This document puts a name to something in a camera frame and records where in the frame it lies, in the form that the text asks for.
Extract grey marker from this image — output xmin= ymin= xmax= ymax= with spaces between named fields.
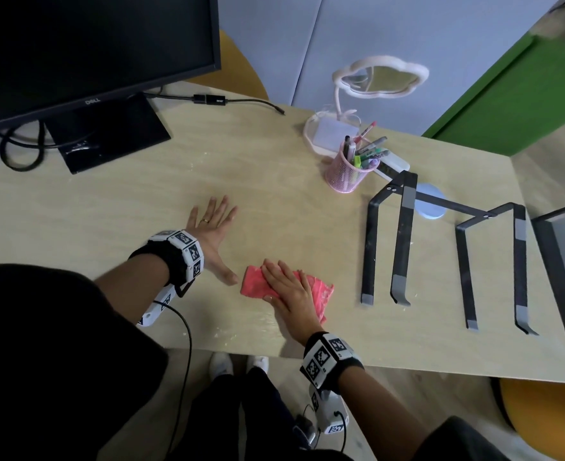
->
xmin=358 ymin=136 xmax=388 ymax=156

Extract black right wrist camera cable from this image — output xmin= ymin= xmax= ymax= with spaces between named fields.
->
xmin=296 ymin=402 xmax=351 ymax=454

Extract person's right forearm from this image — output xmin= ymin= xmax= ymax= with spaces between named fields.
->
xmin=334 ymin=366 xmax=433 ymax=448

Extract light blue round coaster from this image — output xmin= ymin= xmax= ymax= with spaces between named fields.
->
xmin=414 ymin=183 xmax=449 ymax=221

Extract black trousers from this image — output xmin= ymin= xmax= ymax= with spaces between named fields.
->
xmin=166 ymin=367 xmax=356 ymax=461

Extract black left wrist camera cable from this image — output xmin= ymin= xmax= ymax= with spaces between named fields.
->
xmin=160 ymin=300 xmax=193 ymax=461

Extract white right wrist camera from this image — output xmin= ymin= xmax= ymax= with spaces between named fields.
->
xmin=308 ymin=384 xmax=350 ymax=435

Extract person's left forearm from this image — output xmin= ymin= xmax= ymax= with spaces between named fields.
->
xmin=93 ymin=254 xmax=174 ymax=313

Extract wrist marker band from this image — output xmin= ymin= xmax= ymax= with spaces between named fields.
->
xmin=128 ymin=229 xmax=205 ymax=289
xmin=299 ymin=331 xmax=364 ymax=392

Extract black computer monitor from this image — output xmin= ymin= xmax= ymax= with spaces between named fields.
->
xmin=0 ymin=0 xmax=222 ymax=138

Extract pink mesh pen holder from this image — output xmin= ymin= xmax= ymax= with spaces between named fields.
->
xmin=324 ymin=148 xmax=377 ymax=194

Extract pink cleaning cloth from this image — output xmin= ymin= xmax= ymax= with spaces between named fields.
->
xmin=240 ymin=265 xmax=335 ymax=325

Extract person's right hand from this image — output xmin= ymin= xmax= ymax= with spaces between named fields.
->
xmin=262 ymin=258 xmax=327 ymax=347

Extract person's left hand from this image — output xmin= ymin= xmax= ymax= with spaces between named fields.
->
xmin=186 ymin=196 xmax=240 ymax=286

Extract black monitor stand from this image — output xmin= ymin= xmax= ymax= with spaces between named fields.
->
xmin=45 ymin=92 xmax=173 ymax=175

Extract white cloud-shaped desk lamp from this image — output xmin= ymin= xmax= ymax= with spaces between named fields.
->
xmin=303 ymin=55 xmax=430 ymax=157

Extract black shirt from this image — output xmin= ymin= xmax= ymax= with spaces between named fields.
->
xmin=0 ymin=264 xmax=504 ymax=461

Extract right wrist marker band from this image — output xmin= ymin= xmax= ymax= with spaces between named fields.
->
xmin=299 ymin=331 xmax=364 ymax=392

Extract green board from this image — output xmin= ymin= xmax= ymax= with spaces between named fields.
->
xmin=421 ymin=35 xmax=565 ymax=157

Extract left wrist marker band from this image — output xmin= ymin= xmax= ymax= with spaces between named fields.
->
xmin=128 ymin=229 xmax=205 ymax=289

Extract black adapter cable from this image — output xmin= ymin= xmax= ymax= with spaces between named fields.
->
xmin=143 ymin=87 xmax=286 ymax=116

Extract black metal laptop stand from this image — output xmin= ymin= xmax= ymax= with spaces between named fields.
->
xmin=360 ymin=171 xmax=541 ymax=337

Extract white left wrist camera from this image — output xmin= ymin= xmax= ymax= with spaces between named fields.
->
xmin=135 ymin=283 xmax=178 ymax=328

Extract yellow chair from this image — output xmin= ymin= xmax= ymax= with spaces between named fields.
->
xmin=490 ymin=349 xmax=565 ymax=461
xmin=218 ymin=29 xmax=269 ymax=101

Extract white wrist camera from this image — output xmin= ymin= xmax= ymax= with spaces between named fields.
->
xmin=135 ymin=283 xmax=178 ymax=328
xmin=308 ymin=384 xmax=350 ymax=435

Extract black looped monitor cable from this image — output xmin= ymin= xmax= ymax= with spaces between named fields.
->
xmin=0 ymin=120 xmax=48 ymax=171

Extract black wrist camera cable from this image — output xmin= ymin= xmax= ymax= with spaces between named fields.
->
xmin=296 ymin=402 xmax=351 ymax=454
xmin=160 ymin=300 xmax=193 ymax=461

